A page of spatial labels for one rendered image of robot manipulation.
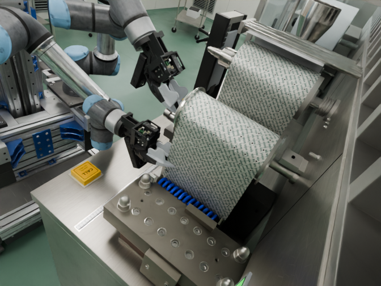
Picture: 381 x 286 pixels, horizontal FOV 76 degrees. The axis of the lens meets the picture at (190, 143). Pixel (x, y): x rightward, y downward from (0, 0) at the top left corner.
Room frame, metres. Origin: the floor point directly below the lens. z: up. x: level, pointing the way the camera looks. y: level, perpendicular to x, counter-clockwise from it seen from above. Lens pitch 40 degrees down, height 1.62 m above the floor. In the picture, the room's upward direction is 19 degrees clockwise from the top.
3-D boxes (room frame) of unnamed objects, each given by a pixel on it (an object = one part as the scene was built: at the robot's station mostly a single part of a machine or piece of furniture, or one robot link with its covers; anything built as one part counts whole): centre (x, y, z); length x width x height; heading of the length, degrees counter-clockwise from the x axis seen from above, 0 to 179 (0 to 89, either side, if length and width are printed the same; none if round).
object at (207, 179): (0.47, -0.06, 1.12); 0.23 x 0.01 x 0.18; 68
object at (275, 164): (0.46, -0.24, 1.25); 0.07 x 0.04 x 0.04; 68
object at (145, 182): (0.45, 0.09, 1.05); 0.04 x 0.04 x 0.04
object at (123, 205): (0.36, 0.11, 1.05); 0.04 x 0.04 x 0.04
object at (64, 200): (1.43, -0.35, 0.88); 2.52 x 0.66 x 0.04; 158
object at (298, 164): (0.46, -0.24, 1.28); 0.06 x 0.05 x 0.02; 68
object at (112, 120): (0.59, 0.24, 1.11); 0.08 x 0.05 x 0.08; 159
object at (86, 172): (0.51, 0.31, 0.91); 0.07 x 0.07 x 0.02; 68
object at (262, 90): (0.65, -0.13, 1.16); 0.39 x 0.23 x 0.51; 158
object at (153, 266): (0.25, -0.03, 0.96); 0.10 x 0.03 x 0.11; 68
